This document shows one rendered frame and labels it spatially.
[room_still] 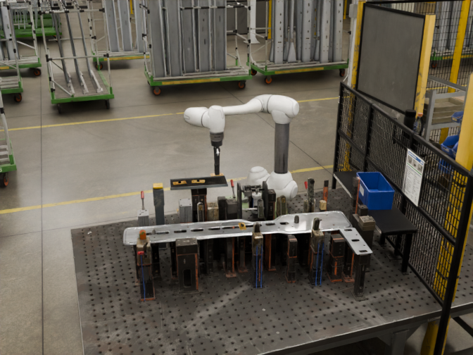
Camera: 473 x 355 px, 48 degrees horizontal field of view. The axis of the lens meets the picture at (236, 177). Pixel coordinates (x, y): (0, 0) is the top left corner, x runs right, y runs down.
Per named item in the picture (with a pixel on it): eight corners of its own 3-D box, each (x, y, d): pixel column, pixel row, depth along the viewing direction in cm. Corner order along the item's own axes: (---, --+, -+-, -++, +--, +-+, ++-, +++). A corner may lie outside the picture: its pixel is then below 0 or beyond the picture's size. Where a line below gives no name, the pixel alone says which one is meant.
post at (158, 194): (156, 250, 353) (152, 190, 336) (155, 244, 360) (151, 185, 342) (167, 249, 355) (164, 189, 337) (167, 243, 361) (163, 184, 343)
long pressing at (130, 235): (122, 248, 301) (122, 246, 301) (124, 229, 322) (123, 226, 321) (354, 229, 321) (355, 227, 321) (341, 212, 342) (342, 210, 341)
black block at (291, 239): (286, 286, 318) (288, 244, 306) (282, 275, 327) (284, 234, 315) (299, 284, 319) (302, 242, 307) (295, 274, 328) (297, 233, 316)
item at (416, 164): (417, 208, 312) (425, 160, 299) (400, 192, 332) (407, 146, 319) (420, 208, 312) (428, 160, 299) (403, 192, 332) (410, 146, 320)
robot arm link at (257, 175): (253, 187, 412) (253, 161, 403) (274, 192, 403) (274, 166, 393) (243, 196, 400) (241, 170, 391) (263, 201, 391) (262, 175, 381)
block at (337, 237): (329, 283, 320) (332, 243, 308) (323, 272, 330) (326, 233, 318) (344, 282, 321) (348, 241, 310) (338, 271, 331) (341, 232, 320)
